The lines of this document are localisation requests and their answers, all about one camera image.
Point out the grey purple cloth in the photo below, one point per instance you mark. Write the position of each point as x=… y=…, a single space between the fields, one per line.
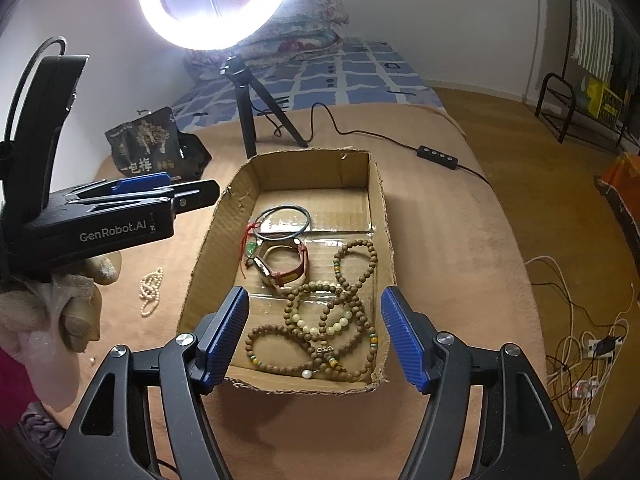
x=42 y=427

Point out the black snack bag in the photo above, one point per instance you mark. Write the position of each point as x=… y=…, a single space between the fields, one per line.
x=145 y=145

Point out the black inline remote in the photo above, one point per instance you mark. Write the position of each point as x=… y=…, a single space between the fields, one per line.
x=437 y=153

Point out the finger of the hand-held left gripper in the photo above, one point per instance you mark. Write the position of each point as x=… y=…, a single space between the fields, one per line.
x=140 y=182
x=197 y=192

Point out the yellow box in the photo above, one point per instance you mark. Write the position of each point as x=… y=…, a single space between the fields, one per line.
x=607 y=102

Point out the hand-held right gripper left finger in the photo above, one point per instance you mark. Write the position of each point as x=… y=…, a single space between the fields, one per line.
x=225 y=340

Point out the black clothes rack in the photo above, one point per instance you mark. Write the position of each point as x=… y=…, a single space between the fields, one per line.
x=550 y=105

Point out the folded floral quilt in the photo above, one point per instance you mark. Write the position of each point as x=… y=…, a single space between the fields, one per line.
x=310 y=25

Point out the dark hanging garments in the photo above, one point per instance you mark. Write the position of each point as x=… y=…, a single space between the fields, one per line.
x=625 y=70

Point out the white power strip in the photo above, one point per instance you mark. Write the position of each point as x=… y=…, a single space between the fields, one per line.
x=597 y=346

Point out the black tripod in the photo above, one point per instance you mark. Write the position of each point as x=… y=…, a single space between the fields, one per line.
x=247 y=110

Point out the metal bangle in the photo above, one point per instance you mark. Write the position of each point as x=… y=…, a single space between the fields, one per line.
x=306 y=220

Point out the cardboard box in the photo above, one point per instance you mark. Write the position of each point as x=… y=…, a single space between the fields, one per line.
x=320 y=180

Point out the blue checked bedsheet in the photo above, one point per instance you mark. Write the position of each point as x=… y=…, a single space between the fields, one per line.
x=360 y=75

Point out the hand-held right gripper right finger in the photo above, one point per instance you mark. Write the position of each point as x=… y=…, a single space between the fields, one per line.
x=402 y=340

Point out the magenta clothing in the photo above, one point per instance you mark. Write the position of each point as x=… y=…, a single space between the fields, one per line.
x=12 y=385

